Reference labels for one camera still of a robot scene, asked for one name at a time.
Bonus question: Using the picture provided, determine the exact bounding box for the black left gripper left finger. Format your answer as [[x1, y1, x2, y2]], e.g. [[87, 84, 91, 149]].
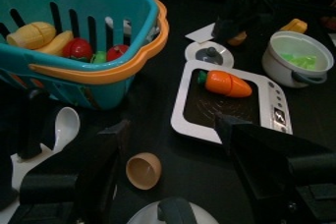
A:
[[8, 119, 132, 224]]

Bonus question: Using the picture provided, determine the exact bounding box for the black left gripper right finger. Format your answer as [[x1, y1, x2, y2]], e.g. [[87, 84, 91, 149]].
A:
[[212, 112, 336, 224]]

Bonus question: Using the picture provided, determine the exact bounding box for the wooden egg cup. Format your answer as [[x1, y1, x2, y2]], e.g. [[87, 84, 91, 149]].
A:
[[125, 151, 163, 191]]

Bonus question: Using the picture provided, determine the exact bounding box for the white plastic spoon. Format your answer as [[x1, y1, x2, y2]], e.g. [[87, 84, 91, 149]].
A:
[[51, 106, 81, 152]]

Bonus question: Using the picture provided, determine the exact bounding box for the white toy stove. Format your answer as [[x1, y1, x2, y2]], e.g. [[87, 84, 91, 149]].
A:
[[169, 59, 295, 145]]

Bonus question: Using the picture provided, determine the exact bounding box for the orange toy carrot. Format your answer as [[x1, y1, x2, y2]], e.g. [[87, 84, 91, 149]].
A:
[[197, 70, 253, 99]]

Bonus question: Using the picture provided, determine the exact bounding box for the white toy pot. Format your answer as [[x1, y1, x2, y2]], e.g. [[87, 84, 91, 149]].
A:
[[261, 30, 336, 89]]

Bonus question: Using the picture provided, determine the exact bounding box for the green toy lettuce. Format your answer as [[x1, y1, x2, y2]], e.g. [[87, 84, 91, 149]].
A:
[[281, 52, 319, 71]]

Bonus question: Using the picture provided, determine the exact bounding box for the green toy vegetable piece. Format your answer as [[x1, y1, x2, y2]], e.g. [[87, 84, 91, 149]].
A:
[[91, 50, 109, 65]]

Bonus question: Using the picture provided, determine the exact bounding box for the small white lid grey knob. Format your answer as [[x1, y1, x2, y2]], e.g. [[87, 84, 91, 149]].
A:
[[184, 40, 235, 69]]

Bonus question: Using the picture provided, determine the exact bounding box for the red toy apple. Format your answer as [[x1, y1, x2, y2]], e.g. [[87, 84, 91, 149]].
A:
[[107, 44, 131, 62]]

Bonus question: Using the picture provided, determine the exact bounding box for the red toy tomato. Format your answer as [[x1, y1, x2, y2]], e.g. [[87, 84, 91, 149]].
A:
[[61, 37, 95, 62]]

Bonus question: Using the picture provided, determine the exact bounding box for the orange toy food piece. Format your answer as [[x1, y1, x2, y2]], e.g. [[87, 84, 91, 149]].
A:
[[227, 30, 248, 47]]

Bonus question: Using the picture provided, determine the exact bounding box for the yellow toy banana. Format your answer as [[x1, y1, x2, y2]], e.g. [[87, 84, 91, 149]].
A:
[[35, 29, 75, 57]]

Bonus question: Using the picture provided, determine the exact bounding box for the yellow toy food piece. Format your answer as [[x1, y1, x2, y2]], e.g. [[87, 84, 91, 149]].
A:
[[280, 18, 308, 34]]

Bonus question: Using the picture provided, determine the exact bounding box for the white paper card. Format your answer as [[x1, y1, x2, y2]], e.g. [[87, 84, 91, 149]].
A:
[[184, 22, 216, 44]]

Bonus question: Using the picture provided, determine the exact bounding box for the teal toy shopping basket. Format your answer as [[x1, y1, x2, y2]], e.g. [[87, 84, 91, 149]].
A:
[[0, 0, 160, 111]]

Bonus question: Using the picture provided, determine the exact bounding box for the large white lid grey handle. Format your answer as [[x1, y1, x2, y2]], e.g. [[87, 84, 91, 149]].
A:
[[125, 196, 220, 224]]

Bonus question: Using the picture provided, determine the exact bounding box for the orange basket handle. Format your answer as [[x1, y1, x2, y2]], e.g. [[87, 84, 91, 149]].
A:
[[28, 0, 171, 85]]

